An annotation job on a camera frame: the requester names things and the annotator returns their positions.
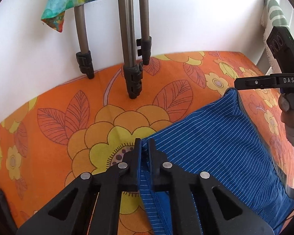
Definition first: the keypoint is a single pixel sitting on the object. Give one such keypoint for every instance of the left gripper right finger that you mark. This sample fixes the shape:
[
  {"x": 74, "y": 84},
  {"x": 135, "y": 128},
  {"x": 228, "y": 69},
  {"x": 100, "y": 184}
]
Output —
[{"x": 199, "y": 203}]

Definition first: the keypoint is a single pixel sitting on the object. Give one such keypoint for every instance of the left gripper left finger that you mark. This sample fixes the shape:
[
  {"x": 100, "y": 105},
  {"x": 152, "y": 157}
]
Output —
[{"x": 90, "y": 204}]

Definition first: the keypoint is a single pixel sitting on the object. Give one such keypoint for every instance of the blue striped shorts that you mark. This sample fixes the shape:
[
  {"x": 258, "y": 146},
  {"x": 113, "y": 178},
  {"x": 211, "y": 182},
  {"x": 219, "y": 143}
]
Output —
[{"x": 243, "y": 148}]

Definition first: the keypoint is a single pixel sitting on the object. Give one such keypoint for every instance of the right gloved hand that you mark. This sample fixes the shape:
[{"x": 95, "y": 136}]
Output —
[{"x": 287, "y": 115}]

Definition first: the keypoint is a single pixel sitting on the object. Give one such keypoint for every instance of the green striped white pillow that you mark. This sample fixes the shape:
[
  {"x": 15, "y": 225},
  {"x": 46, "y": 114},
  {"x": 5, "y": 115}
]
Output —
[{"x": 272, "y": 15}]

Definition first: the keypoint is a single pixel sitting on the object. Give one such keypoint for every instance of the orange floral bed sheet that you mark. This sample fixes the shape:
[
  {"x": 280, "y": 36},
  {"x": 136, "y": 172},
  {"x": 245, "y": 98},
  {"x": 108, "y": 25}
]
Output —
[{"x": 88, "y": 125}]

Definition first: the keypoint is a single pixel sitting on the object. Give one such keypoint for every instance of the grey metal tripod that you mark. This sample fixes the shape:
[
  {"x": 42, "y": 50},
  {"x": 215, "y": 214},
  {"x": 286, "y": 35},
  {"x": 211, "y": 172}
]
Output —
[{"x": 136, "y": 52}]

